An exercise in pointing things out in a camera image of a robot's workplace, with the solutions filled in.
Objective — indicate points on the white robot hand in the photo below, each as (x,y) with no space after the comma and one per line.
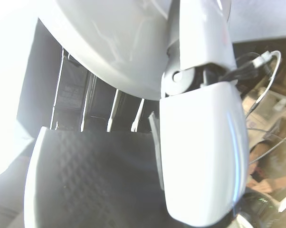
(200,142)

